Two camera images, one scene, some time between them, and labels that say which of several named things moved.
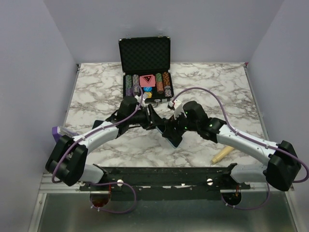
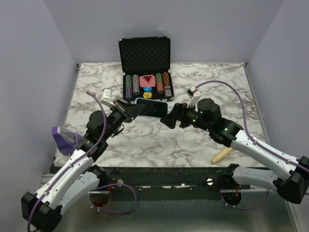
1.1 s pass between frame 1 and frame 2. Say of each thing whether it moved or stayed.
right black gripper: moved
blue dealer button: stayed
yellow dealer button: stayed
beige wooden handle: stayed
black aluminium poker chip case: stayed
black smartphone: moved
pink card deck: stayed
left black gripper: moved
